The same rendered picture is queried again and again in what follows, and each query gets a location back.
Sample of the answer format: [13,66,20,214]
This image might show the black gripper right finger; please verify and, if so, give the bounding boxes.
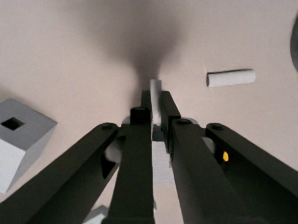
[161,91,298,224]

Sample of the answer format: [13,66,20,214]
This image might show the white cylindrical pin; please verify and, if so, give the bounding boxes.
[206,69,255,87]

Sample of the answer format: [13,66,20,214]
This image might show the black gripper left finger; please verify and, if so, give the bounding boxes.
[0,90,156,224]

